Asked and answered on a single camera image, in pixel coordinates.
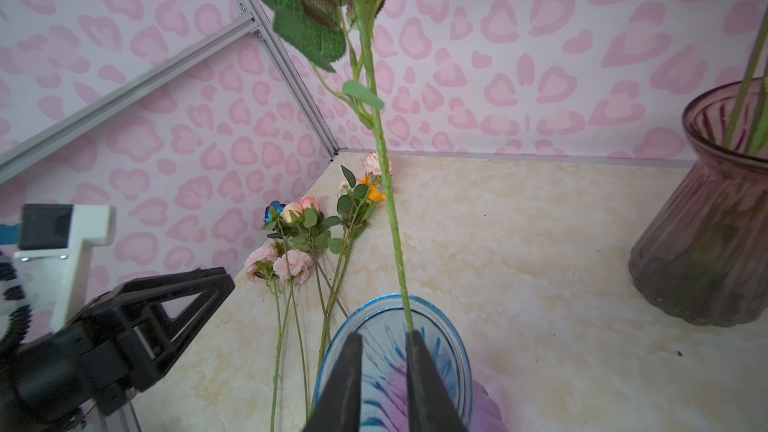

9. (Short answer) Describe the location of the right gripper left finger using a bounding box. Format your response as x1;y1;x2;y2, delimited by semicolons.
303;332;363;432

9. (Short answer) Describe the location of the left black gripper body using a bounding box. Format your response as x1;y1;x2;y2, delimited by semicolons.
59;268;234;416

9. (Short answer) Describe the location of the pink flower sprig low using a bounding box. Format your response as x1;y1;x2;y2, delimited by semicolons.
243;242;314;431

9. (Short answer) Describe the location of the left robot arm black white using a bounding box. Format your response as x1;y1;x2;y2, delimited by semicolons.
1;268;235;431

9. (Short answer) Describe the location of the left black corrugated cable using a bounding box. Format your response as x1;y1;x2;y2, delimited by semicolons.
0;251;32;361

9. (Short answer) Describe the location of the smoky pink glass vase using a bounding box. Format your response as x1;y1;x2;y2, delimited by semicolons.
628;79;767;327

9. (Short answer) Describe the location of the orange flower stem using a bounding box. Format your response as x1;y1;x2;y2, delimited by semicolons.
314;173;388;409

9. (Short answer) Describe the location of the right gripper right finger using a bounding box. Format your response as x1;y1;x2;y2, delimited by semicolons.
406;331;467;432

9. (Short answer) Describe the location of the blue flower at wall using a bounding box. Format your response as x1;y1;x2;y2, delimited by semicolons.
263;200;285;225

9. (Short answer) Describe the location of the purple blue glass vase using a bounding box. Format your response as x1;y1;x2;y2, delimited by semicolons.
315;294;507;431

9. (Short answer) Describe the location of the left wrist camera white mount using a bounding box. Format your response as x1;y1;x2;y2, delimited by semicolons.
1;204;115;332

